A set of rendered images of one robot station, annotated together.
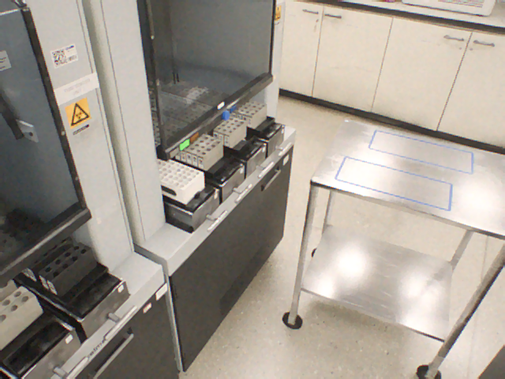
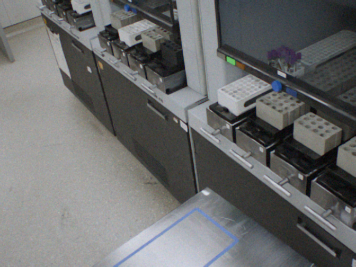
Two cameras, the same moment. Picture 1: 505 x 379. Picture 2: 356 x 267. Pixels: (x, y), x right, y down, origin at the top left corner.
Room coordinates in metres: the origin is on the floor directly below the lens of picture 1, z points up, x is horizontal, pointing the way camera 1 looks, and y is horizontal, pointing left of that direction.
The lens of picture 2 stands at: (1.41, -0.89, 1.61)
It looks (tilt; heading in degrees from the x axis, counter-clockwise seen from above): 37 degrees down; 123
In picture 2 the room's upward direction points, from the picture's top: 9 degrees counter-clockwise
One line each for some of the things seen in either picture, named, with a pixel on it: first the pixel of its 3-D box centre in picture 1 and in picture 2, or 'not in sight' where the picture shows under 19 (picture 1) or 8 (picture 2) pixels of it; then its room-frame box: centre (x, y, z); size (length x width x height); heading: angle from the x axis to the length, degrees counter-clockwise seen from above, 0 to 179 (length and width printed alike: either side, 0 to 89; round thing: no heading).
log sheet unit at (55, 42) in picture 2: not in sight; (56, 52); (-0.65, 0.95, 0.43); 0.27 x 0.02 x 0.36; 152
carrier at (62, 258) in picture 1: (65, 267); (175, 52); (0.59, 0.41, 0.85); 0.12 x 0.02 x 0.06; 150
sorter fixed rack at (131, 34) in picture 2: not in sight; (153, 28); (0.36, 0.63, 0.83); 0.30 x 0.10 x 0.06; 62
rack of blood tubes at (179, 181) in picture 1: (155, 174); (261, 86); (0.98, 0.29, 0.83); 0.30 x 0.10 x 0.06; 61
